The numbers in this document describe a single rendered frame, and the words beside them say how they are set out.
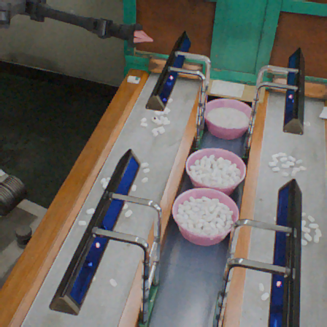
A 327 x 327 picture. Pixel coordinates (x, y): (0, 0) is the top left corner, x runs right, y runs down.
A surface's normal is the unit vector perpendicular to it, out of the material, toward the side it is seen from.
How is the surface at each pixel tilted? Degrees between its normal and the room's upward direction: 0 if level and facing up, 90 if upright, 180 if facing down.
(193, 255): 0
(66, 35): 90
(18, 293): 0
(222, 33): 90
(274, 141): 0
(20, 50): 88
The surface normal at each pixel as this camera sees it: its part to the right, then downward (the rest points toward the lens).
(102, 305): 0.05, -0.76
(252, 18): -0.22, 0.62
